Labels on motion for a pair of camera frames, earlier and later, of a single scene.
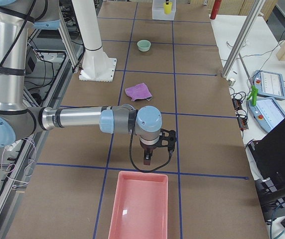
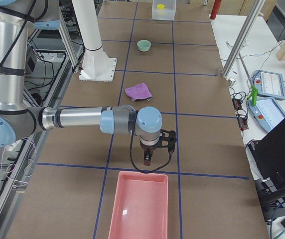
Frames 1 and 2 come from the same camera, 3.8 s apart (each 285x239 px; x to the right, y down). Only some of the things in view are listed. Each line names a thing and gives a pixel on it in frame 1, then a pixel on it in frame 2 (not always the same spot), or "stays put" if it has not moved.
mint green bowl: [144, 46] stays put
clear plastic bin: [157, 10] stays put
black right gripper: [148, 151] stays put
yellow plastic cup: [168, 8] -> [160, 6]
